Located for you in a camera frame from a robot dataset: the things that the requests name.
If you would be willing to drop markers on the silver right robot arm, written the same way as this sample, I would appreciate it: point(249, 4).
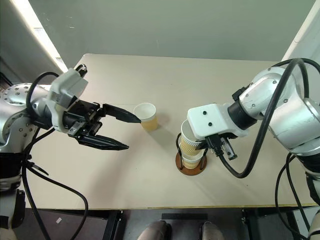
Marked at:
point(285, 105)

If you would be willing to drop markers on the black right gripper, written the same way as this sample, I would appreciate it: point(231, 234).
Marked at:
point(228, 150)

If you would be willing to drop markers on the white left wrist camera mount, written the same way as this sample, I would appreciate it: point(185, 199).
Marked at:
point(67, 82)

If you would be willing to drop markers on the tan ribbed paper cup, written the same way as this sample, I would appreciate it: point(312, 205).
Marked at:
point(191, 162)
point(188, 145)

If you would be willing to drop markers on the black table leg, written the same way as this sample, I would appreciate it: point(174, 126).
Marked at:
point(114, 225)
point(246, 223)

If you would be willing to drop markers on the black zip tie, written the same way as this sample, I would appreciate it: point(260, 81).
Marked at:
point(35, 168)

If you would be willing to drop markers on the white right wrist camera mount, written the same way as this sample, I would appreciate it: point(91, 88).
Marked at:
point(212, 120)

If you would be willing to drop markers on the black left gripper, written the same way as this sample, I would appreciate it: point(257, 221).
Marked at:
point(83, 113)

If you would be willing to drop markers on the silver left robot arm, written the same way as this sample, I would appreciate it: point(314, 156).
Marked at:
point(15, 100)

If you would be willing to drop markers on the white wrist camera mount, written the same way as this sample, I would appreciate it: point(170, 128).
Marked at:
point(67, 82)
point(212, 120)

